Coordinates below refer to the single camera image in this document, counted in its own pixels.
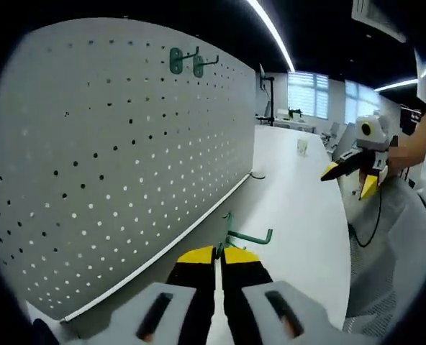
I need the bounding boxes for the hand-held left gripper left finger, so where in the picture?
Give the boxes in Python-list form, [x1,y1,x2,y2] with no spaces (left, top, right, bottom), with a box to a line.
[104,245,217,345]

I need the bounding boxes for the white perforated mounting plate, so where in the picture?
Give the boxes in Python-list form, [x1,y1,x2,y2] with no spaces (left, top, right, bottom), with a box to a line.
[0,17,268,323]

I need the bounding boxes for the window with blinds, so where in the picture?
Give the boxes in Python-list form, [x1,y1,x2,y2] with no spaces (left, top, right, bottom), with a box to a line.
[287,70,330,118]
[344,79,384,125]

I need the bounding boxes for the white mesh chair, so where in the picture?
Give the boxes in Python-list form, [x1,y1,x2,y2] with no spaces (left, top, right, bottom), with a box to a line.
[342,168,426,339]

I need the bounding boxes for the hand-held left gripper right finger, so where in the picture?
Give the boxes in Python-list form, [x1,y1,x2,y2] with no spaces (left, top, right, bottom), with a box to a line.
[220,247,345,345]

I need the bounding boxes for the green hook assembly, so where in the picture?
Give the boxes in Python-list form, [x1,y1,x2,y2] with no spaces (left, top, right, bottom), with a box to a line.
[215,211,273,260]
[193,54,220,78]
[168,46,200,75]

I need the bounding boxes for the black cable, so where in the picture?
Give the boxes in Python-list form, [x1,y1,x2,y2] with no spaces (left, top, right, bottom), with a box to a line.
[349,175,384,247]

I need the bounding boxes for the ceiling air vent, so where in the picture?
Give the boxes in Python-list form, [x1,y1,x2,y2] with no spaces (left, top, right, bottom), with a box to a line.
[351,0,409,41]

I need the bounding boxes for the short ceiling light strip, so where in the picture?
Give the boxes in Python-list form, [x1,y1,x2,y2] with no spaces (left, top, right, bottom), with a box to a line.
[373,77,421,93]

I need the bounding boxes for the black monitor stand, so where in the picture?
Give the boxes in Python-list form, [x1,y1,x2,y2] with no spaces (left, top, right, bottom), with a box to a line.
[258,63,276,127]

